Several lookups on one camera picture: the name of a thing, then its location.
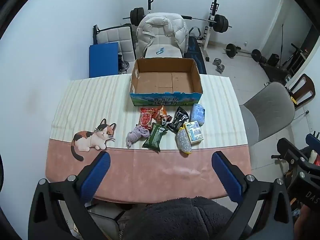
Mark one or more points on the black floor mat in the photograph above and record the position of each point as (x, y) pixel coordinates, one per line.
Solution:
(277, 73)

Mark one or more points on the small blue packet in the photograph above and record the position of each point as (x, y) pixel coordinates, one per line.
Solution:
(160, 50)

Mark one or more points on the chrome weight plates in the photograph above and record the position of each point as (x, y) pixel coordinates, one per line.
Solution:
(124, 66)

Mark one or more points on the cardboard box with blue print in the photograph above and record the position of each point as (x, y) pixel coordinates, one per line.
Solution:
(162, 80)

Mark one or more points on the red snack packet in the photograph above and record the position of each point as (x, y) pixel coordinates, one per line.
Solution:
(146, 118)

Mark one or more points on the white quilted chair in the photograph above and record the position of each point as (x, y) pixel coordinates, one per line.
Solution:
(115, 36)

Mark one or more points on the short barbell with black plates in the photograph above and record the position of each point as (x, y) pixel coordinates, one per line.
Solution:
(231, 50)

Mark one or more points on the grey shell chair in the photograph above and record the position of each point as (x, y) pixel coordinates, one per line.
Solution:
(270, 105)

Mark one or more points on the green snack packet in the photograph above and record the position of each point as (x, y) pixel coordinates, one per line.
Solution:
(155, 137)

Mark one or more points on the beige upholstered chair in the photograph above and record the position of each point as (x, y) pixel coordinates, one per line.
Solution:
(171, 51)

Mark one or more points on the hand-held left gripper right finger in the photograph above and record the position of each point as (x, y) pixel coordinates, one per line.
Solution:
(226, 177)

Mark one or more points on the brown wooden chair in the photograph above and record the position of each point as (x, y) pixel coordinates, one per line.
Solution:
(311, 85)

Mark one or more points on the clear yellow bubble bag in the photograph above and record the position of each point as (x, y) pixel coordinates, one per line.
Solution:
(183, 141)

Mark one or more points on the person's dark fleece clothing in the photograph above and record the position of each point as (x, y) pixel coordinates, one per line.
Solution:
(180, 220)

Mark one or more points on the purple cloth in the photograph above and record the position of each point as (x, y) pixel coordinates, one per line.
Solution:
(135, 135)

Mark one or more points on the long barbell with black plates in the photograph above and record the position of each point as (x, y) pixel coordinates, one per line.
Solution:
(221, 23)

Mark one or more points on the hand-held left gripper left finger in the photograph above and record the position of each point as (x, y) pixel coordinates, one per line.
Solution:
(96, 175)

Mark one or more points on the blue tissue pack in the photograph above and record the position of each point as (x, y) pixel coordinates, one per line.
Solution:
(197, 113)

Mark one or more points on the black bag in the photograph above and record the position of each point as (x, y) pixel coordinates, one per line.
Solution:
(273, 60)

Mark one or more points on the orange snack packet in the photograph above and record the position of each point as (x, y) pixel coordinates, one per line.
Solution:
(160, 112)

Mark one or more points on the blue foam mat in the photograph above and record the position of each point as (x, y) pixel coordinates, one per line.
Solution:
(103, 60)

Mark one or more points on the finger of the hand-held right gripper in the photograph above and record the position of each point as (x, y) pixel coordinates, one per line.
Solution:
(290, 152)
(313, 139)

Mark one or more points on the black folding stand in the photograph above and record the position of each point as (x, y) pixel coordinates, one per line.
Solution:
(295, 55)

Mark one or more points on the chrome dumbbell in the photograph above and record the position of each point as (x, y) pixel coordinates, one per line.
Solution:
(220, 68)
(216, 61)

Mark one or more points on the striped pink cat tablecloth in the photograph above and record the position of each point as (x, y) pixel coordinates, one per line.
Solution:
(100, 100)

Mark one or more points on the black weight bench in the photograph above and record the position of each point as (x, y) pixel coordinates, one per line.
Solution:
(193, 52)

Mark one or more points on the white barbell rack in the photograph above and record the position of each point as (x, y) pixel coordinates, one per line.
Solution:
(208, 38)

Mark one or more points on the small brown cartoon snack packet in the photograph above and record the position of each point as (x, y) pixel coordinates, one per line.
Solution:
(165, 120)

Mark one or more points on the black snack packet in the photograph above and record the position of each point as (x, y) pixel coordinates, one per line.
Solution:
(178, 120)

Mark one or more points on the white puffer jacket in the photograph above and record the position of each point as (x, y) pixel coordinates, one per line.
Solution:
(160, 27)

